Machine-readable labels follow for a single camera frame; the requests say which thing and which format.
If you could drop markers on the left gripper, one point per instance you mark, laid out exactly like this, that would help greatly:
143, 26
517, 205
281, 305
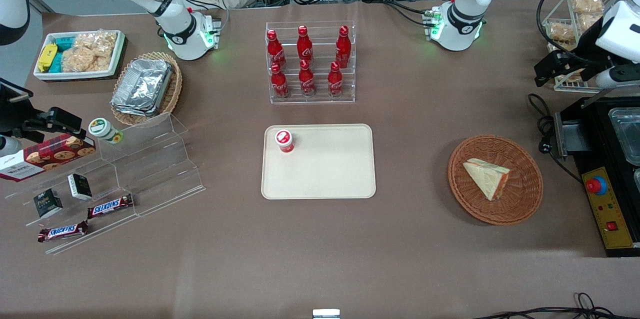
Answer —
586, 47

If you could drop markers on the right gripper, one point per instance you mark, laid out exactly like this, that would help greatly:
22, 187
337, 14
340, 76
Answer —
11, 115

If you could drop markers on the triangular sandwich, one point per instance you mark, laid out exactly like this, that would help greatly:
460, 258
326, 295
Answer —
487, 179

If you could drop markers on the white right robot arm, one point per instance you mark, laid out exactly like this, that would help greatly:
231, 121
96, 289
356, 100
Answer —
170, 24

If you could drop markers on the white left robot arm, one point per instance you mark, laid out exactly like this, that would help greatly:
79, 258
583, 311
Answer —
465, 9

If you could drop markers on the oval wicker basket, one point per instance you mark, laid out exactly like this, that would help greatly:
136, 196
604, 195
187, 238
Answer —
172, 96

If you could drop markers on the round wicker basket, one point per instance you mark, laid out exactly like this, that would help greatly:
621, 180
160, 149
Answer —
525, 194

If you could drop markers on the beige plastic tray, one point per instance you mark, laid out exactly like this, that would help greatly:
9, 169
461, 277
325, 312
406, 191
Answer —
330, 169

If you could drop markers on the red tartan cookie box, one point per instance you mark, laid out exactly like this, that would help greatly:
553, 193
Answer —
50, 155

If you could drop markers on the bagged fried snack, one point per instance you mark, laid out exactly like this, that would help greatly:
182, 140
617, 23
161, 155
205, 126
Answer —
561, 33
589, 21
587, 3

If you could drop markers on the white rectangular snack bin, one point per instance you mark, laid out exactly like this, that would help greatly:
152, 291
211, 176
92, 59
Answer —
45, 75

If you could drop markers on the green lid yogurt cup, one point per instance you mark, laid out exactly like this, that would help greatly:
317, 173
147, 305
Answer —
101, 128

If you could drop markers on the teal snack packet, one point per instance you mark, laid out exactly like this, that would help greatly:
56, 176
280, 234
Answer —
56, 63
64, 43

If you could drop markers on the yellow snack packet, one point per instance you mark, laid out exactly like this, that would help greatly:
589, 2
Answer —
47, 56

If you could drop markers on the small black box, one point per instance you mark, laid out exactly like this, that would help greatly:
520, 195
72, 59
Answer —
80, 186
48, 203

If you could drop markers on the black power plug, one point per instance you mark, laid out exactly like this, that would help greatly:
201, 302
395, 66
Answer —
545, 147

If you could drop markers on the clear bag of crackers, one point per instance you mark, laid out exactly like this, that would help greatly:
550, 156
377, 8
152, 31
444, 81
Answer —
90, 51

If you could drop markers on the stack of foil containers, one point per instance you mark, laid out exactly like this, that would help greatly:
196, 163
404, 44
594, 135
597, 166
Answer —
142, 86

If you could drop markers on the black sealing machine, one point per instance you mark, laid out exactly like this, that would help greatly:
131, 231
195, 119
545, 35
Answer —
590, 159

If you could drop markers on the steel machine pan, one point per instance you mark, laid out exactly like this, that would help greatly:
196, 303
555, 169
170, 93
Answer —
627, 134

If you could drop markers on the Snickers chocolate bar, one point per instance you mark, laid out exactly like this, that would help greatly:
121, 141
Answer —
110, 206
63, 231

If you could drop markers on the clear acrylic stepped shelf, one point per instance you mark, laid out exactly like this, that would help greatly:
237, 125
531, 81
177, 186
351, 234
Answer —
150, 169

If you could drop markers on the red emergency stop button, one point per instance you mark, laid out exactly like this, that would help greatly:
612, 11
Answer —
596, 186

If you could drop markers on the yellow control panel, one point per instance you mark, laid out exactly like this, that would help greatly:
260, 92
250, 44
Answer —
612, 209

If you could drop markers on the red cola bottle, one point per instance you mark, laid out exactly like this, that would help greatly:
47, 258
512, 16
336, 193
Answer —
343, 49
306, 81
275, 51
335, 81
279, 84
304, 46

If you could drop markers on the clear acrylic bottle rack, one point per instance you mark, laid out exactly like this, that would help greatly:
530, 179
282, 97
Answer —
320, 99

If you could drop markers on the red lid yogurt cup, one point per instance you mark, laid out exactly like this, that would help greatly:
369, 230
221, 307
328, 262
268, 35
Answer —
284, 140

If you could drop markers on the red rocker switch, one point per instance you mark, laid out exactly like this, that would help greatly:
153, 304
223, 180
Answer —
612, 226

